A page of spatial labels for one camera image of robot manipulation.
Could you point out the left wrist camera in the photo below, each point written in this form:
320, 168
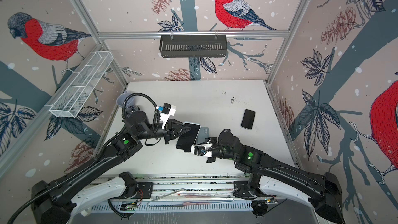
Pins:
166, 111

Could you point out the black wire wall basket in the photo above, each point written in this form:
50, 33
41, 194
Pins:
193, 46

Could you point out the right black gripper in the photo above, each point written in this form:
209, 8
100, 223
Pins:
212, 139

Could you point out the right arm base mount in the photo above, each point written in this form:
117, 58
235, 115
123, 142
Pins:
243, 191

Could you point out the dark grey flower dish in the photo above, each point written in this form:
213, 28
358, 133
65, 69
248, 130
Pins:
131, 109

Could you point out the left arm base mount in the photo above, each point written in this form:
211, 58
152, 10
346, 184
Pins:
142, 190

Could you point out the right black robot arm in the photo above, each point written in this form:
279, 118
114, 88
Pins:
269, 177

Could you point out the light blue phone case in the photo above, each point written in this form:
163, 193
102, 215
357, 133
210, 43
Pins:
202, 136

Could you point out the aluminium front rail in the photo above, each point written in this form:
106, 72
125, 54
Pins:
168, 195

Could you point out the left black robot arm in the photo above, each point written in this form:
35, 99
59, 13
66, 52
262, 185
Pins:
53, 203

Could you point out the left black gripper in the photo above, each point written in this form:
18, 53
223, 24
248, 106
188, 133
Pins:
170, 129

